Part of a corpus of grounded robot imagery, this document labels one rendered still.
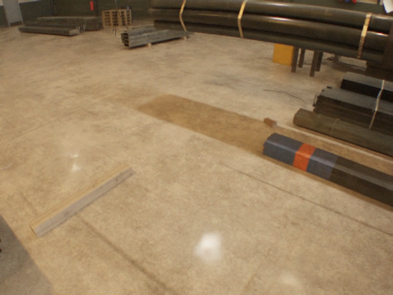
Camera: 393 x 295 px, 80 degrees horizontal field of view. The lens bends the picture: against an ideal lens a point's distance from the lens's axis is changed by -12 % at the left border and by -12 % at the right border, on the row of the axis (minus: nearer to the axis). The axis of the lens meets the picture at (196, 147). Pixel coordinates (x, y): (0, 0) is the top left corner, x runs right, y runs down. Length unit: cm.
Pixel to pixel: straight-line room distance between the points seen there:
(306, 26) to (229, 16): 88
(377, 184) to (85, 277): 243
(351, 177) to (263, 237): 105
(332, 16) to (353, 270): 221
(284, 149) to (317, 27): 124
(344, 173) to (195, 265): 157
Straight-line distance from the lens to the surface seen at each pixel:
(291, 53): 632
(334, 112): 359
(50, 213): 227
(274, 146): 273
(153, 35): 816
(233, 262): 187
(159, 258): 189
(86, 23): 1296
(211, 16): 331
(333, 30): 281
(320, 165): 264
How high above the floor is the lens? 156
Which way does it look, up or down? 33 degrees down
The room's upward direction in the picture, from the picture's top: straight up
